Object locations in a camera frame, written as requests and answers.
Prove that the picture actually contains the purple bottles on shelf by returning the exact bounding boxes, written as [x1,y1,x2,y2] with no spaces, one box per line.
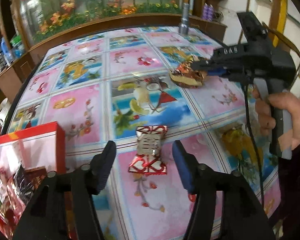
[202,3,215,22]

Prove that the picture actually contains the wooden chair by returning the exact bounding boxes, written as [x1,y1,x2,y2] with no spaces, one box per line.
[261,21,300,98]

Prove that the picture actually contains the silver flashlight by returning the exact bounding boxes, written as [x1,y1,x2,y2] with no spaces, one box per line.
[178,3,190,35]

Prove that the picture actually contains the colourful patterned tablecloth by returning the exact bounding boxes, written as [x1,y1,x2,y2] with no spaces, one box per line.
[7,27,281,239]

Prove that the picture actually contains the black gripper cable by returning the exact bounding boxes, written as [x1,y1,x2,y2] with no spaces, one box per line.
[241,72,266,208]

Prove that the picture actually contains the floral glass partition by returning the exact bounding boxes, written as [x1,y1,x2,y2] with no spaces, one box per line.
[12,0,182,47]

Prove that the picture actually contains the dark brown candy packet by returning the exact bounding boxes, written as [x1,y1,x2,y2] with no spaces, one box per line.
[13,164,47,205]

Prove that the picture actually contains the red white box lid tray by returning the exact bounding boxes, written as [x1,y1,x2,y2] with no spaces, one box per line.
[0,122,66,239]

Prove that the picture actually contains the brown gold snack packet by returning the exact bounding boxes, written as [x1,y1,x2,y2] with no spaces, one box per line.
[169,55,207,88]

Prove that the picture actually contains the red white candy packet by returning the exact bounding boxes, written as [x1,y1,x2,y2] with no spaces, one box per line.
[128,125,168,176]

